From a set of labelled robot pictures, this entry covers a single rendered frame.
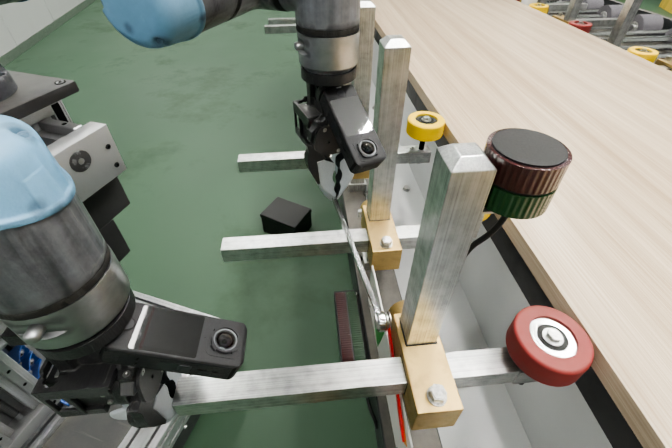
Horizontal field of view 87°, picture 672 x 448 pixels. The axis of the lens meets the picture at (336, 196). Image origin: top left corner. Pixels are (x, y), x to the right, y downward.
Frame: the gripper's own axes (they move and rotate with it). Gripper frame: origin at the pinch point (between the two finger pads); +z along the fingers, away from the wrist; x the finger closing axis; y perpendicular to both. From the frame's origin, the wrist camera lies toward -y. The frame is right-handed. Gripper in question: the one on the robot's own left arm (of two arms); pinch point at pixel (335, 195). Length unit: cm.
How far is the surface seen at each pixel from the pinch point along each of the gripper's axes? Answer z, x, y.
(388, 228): 7.7, -8.4, -3.5
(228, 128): 91, -9, 200
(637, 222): 1.1, -38.7, -23.8
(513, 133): -21.8, -5.0, -22.7
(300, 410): 91, 10, 6
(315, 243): 8.7, 4.1, -0.5
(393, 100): -15.0, -8.2, -1.1
